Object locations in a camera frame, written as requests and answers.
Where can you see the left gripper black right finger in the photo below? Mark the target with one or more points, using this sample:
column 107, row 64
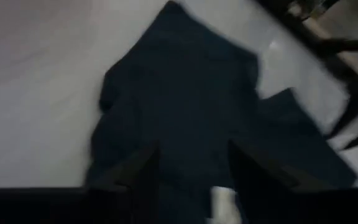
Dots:
column 259, row 174

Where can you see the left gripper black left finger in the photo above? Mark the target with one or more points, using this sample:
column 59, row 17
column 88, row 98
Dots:
column 135, row 174

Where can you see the plain dark navy garment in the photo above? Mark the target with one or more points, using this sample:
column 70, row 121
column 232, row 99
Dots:
column 182, row 93

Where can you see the black metal rig frame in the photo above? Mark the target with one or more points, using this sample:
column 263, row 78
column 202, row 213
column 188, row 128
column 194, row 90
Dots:
column 337, row 67

